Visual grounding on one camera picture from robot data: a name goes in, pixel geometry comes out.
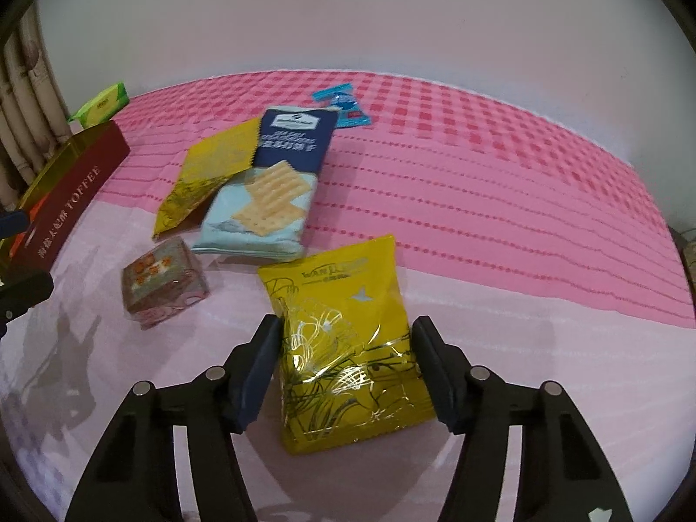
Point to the brown printed cube sweet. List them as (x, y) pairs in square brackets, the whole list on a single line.
[(163, 283)]

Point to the green tissue pack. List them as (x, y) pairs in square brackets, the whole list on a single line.
[(100, 103)]

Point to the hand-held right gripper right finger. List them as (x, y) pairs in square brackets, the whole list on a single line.
[(438, 375)]

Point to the beige printed curtain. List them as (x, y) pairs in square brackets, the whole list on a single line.
[(32, 109)]

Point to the red snack packet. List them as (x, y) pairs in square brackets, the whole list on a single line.
[(26, 231)]

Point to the dark red tin box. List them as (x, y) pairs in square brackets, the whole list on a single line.
[(81, 185)]

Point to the blue candy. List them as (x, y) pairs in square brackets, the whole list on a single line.
[(342, 103)]

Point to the pink checked tablecloth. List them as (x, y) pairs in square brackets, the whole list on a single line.
[(489, 201)]

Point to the blue cracker packet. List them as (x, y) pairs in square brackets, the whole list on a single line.
[(272, 196)]

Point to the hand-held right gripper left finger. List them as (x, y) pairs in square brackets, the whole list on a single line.
[(255, 375)]

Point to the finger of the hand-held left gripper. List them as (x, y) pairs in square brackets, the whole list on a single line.
[(13, 223), (24, 296)]

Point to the yellow snack packet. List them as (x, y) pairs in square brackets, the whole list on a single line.
[(209, 174), (342, 348)]

